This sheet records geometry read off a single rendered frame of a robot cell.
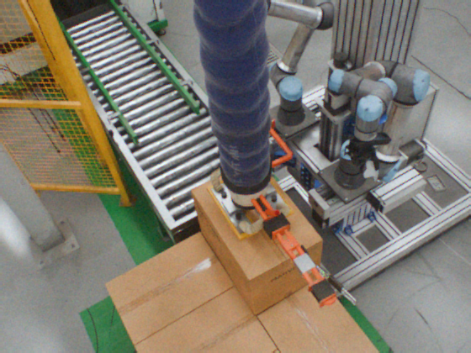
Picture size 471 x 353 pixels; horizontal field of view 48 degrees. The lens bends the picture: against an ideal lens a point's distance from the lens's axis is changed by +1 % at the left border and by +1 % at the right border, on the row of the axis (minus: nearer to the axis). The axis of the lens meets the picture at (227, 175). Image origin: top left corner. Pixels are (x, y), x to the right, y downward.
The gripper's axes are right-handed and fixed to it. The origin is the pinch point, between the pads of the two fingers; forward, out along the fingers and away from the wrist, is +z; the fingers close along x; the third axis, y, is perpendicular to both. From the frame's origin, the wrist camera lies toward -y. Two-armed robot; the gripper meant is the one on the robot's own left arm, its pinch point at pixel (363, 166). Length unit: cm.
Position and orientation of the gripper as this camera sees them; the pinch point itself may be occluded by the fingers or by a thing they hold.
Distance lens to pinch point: 203.8
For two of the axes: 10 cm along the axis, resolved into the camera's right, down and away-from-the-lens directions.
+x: 5.0, 6.6, -5.6
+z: 0.9, 6.0, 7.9
